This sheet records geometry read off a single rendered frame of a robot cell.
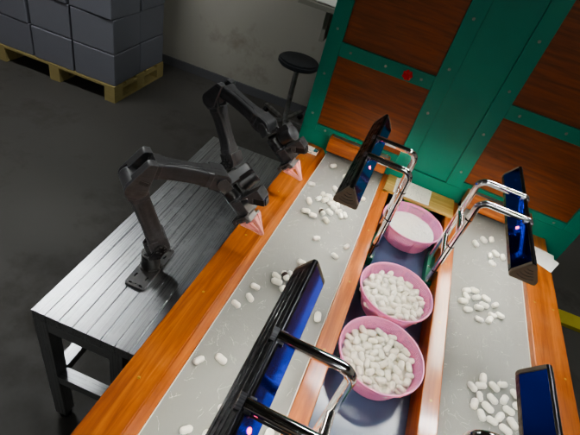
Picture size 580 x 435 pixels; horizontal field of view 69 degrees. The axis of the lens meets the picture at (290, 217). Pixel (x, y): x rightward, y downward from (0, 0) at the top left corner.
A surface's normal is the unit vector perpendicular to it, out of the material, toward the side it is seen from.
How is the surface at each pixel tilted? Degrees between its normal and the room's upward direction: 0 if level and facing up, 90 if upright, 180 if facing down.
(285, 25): 90
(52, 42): 90
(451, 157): 90
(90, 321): 0
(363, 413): 0
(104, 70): 90
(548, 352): 0
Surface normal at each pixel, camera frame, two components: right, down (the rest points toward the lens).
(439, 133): -0.35, 0.54
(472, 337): 0.23, -0.74
